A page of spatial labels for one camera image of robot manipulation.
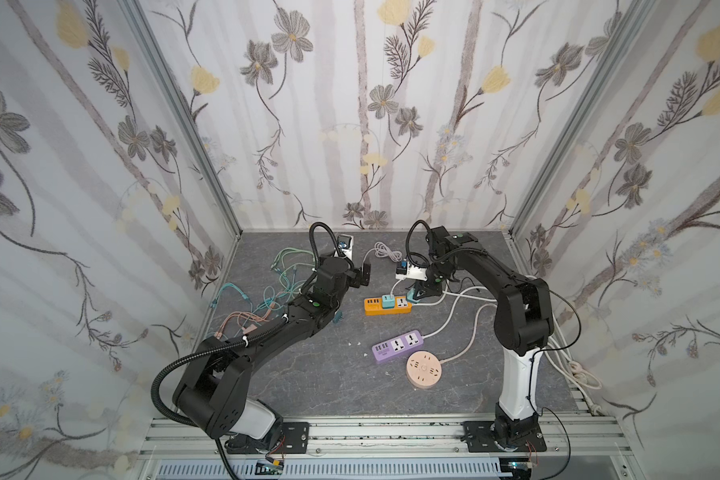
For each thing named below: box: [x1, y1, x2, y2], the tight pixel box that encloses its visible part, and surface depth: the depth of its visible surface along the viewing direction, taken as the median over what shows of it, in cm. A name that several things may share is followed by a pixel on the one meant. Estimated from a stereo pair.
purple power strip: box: [372, 330, 424, 361], surface depth 90 cm
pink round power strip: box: [405, 351, 443, 389], surface depth 85 cm
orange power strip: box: [363, 295, 413, 316], surface depth 98 cm
